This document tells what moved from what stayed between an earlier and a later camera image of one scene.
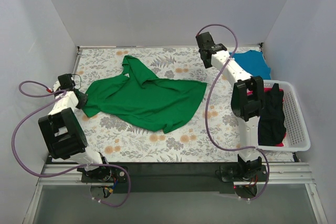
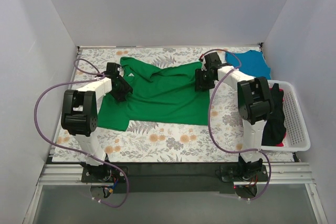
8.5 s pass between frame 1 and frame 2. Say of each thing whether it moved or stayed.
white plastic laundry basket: stayed
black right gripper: moved
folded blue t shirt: stayed
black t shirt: stayed
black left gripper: moved
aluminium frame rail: stayed
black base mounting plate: stayed
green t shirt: moved
